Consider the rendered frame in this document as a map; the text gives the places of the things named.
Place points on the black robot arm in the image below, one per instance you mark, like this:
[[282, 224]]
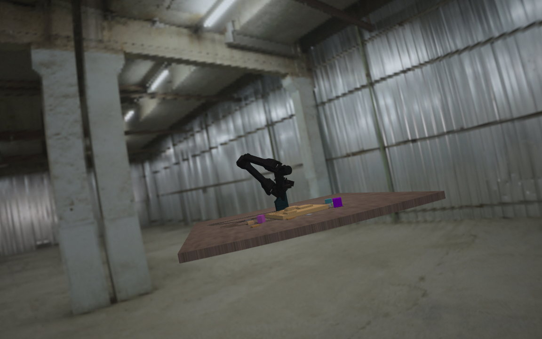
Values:
[[244, 162]]

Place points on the tan puzzle board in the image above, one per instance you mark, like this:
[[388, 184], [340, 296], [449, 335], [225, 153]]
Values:
[[296, 211]]

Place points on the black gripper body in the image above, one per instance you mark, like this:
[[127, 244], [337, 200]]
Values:
[[280, 184]]

